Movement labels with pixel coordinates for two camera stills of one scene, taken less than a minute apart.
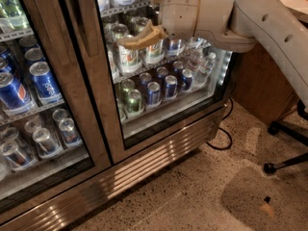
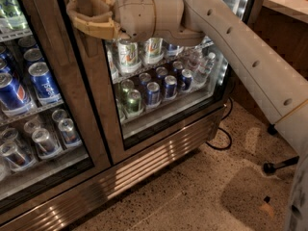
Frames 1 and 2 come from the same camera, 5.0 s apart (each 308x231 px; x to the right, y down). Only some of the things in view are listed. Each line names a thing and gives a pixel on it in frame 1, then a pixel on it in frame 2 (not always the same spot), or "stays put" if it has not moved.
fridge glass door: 152,95 stays put
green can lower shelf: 134,101 stays put
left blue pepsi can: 12,93 stays put
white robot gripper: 178,12 → 134,14
